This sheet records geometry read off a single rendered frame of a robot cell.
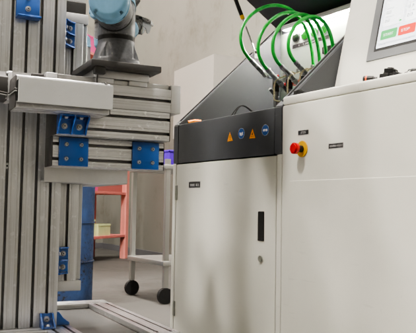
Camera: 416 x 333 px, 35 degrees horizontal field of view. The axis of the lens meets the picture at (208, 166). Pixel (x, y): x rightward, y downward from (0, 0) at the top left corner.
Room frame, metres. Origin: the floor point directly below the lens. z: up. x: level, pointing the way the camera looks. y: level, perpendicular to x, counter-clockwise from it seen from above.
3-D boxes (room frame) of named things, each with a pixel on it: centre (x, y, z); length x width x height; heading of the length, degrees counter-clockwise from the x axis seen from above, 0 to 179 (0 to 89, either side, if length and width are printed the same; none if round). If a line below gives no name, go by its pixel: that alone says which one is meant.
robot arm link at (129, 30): (2.07, 0.30, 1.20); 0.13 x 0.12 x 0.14; 1
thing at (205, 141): (2.50, -0.07, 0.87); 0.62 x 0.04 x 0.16; 34
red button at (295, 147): (2.10, -0.28, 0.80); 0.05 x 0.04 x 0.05; 34
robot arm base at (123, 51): (2.08, 0.30, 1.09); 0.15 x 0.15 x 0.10
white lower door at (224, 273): (2.49, -0.05, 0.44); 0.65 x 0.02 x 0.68; 34
